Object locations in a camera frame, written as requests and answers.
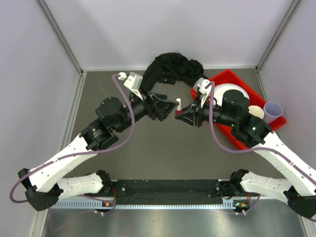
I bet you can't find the right aluminium frame post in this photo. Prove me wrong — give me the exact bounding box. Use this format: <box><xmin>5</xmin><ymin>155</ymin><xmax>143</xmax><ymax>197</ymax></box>
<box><xmin>255</xmin><ymin>0</ymin><xmax>302</xmax><ymax>73</ymax></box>

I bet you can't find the lavender plastic cup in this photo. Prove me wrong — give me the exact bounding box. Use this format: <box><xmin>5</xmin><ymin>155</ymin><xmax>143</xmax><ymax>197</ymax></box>
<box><xmin>263</xmin><ymin>101</ymin><xmax>283</xmax><ymax>124</ymax></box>

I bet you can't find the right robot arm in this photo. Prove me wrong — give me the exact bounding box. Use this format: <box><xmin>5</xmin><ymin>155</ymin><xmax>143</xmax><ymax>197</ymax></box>
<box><xmin>175</xmin><ymin>89</ymin><xmax>316</xmax><ymax>221</ymax></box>

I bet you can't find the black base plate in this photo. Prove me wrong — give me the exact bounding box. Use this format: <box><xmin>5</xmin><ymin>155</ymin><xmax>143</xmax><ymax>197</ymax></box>
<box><xmin>114</xmin><ymin>179</ymin><xmax>233</xmax><ymax>205</ymax></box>

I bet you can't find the purple cable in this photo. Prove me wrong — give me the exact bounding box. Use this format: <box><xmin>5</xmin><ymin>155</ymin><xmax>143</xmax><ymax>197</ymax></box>
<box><xmin>208</xmin><ymin>81</ymin><xmax>316</xmax><ymax>186</ymax></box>
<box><xmin>9</xmin><ymin>75</ymin><xmax>136</xmax><ymax>203</ymax></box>

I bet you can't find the dark green mug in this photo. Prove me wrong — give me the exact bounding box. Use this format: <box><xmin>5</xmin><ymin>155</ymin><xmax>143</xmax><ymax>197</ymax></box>
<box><xmin>248</xmin><ymin>105</ymin><xmax>265</xmax><ymax>119</ymax></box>

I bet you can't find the left aluminium frame post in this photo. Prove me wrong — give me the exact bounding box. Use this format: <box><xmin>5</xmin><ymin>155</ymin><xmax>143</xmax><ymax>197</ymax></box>
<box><xmin>36</xmin><ymin>0</ymin><xmax>86</xmax><ymax>150</ymax></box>

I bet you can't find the red plastic tray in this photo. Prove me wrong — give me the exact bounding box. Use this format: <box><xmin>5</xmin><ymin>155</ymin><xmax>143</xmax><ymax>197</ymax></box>
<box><xmin>190</xmin><ymin>69</ymin><xmax>287</xmax><ymax>151</ymax></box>

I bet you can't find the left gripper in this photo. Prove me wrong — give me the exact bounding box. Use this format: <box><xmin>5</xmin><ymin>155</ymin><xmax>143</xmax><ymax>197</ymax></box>
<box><xmin>115</xmin><ymin>87</ymin><xmax>179</xmax><ymax>133</ymax></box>

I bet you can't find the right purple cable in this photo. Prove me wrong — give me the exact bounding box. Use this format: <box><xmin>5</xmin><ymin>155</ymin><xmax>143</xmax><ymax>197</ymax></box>
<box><xmin>208</xmin><ymin>81</ymin><xmax>316</xmax><ymax>186</ymax></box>

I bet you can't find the aluminium frame post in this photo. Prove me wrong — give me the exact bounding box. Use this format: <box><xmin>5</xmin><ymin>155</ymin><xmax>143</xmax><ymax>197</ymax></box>
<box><xmin>36</xmin><ymin>0</ymin><xmax>86</xmax><ymax>150</ymax></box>
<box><xmin>255</xmin><ymin>0</ymin><xmax>302</xmax><ymax>73</ymax></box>

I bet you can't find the white paper plate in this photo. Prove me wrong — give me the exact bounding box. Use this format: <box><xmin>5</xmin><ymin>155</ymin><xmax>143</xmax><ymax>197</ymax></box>
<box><xmin>214</xmin><ymin>83</ymin><xmax>249</xmax><ymax>106</ymax></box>

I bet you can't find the black shirt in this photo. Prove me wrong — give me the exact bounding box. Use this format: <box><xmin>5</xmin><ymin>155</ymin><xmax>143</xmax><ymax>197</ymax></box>
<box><xmin>140</xmin><ymin>52</ymin><xmax>207</xmax><ymax>91</ymax></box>

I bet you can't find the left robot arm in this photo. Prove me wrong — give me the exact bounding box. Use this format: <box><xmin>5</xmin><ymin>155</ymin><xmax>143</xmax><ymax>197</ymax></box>
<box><xmin>18</xmin><ymin>92</ymin><xmax>179</xmax><ymax>211</ymax></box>

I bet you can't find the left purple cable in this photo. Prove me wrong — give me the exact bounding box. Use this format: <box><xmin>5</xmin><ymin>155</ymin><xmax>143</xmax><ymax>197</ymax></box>
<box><xmin>9</xmin><ymin>75</ymin><xmax>136</xmax><ymax>203</ymax></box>

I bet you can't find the red nail polish bottle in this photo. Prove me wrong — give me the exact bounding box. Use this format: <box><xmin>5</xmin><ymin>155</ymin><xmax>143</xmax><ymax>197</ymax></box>
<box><xmin>175</xmin><ymin>110</ymin><xmax>184</xmax><ymax>117</ymax></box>

